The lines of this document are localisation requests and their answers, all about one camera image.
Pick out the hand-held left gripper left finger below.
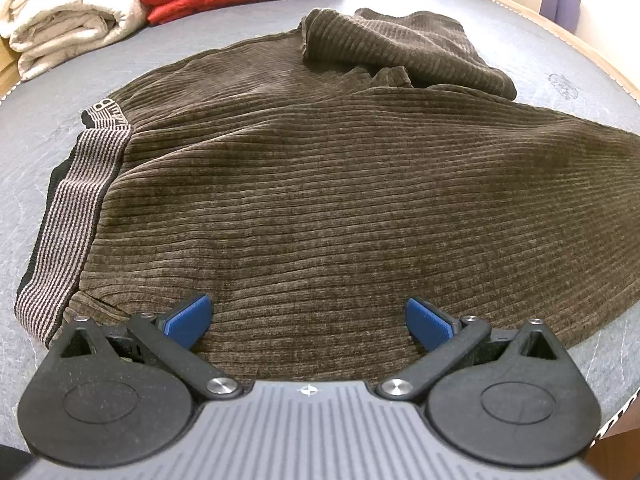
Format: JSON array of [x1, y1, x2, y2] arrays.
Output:
[[51, 293, 245, 401]]

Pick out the wooden bed frame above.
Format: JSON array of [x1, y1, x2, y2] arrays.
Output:
[[470, 0, 640, 98]]

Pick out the brown corduroy pants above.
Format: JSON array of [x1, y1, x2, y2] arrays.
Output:
[[15, 7, 640, 383]]

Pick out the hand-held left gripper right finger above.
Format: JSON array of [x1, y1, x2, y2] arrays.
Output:
[[375, 297, 572, 401]]

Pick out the purple box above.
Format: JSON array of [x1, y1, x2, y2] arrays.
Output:
[[541, 0, 581, 24]]

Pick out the folded white blanket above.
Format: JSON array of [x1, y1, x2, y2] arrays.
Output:
[[0, 0, 147, 81]]

